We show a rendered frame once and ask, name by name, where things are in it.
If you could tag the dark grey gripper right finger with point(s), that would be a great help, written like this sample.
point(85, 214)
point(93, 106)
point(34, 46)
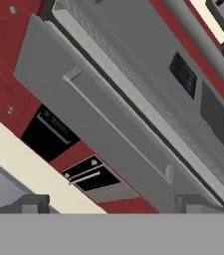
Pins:
point(193, 204)

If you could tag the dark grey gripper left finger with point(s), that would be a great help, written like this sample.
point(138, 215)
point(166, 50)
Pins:
point(35, 204)

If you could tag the grey freezer door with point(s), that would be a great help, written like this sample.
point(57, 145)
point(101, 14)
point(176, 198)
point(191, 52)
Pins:
point(47, 63)

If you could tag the grey fridge body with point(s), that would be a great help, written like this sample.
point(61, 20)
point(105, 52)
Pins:
point(93, 50)

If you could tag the grey fridge door with dispenser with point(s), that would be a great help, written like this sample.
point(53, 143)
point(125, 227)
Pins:
point(143, 36)

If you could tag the black microwave oven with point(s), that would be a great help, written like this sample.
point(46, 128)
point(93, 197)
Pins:
point(44, 139)

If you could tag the black oven with knobs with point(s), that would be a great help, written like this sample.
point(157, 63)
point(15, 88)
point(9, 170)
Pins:
point(98, 181)

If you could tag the red cupboard run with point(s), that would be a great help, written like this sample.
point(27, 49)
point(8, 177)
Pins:
point(0, 59)

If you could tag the long grey bar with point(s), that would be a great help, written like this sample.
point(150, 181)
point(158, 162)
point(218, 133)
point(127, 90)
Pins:
point(196, 36)

